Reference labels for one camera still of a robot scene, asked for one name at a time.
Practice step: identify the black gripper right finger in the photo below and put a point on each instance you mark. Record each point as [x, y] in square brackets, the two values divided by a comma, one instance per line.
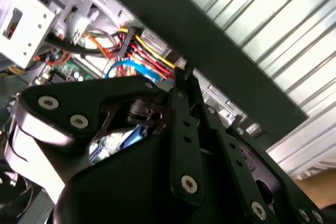
[231, 155]

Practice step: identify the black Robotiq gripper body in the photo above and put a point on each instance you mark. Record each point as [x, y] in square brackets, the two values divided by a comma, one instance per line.
[118, 195]

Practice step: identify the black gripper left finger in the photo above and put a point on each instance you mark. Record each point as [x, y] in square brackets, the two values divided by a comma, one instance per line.
[78, 95]

